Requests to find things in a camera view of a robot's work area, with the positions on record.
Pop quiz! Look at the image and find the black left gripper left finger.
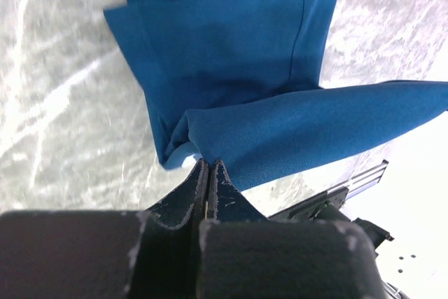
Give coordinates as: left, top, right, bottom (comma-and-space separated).
1, 160, 209, 298

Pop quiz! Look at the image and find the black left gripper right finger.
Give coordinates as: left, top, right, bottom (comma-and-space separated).
196, 161, 385, 298

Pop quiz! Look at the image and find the navy blue t shirt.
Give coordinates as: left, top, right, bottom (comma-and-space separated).
104, 0, 447, 190

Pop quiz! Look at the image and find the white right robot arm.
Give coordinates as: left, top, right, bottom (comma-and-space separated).
364, 216, 447, 298

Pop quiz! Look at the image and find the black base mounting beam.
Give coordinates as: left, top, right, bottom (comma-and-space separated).
268, 187, 349, 221

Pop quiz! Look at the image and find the aluminium extrusion rail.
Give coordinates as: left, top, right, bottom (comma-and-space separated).
327, 160, 389, 200

